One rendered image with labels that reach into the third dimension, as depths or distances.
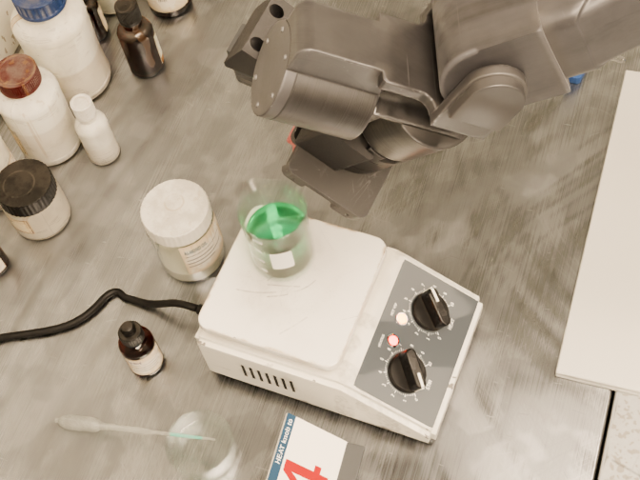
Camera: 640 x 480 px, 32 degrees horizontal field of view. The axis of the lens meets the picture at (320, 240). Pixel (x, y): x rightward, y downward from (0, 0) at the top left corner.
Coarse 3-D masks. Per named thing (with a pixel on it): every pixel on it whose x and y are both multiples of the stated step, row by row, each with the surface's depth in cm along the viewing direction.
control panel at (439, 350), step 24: (408, 264) 90; (408, 288) 89; (384, 312) 88; (408, 312) 88; (456, 312) 90; (384, 336) 87; (408, 336) 88; (432, 336) 89; (456, 336) 89; (384, 360) 86; (432, 360) 88; (456, 360) 89; (360, 384) 85; (384, 384) 86; (432, 384) 87; (408, 408) 86; (432, 408) 87
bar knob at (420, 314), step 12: (432, 288) 88; (420, 300) 89; (432, 300) 88; (444, 300) 90; (420, 312) 88; (432, 312) 88; (444, 312) 88; (420, 324) 88; (432, 324) 88; (444, 324) 87
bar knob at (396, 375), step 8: (400, 352) 87; (408, 352) 85; (392, 360) 86; (400, 360) 86; (408, 360) 85; (416, 360) 85; (392, 368) 86; (400, 368) 86; (408, 368) 85; (416, 368) 85; (424, 368) 87; (392, 376) 86; (400, 376) 86; (408, 376) 86; (416, 376) 85; (424, 376) 87; (392, 384) 86; (400, 384) 86; (408, 384) 86; (416, 384) 85; (424, 384) 85; (408, 392) 86
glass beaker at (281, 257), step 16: (240, 192) 84; (256, 192) 85; (272, 192) 85; (288, 192) 85; (240, 208) 83; (256, 208) 86; (304, 208) 83; (240, 224) 82; (304, 224) 83; (256, 240) 82; (272, 240) 81; (288, 240) 82; (304, 240) 84; (256, 256) 85; (272, 256) 84; (288, 256) 84; (304, 256) 85; (272, 272) 86; (288, 272) 86; (304, 272) 87
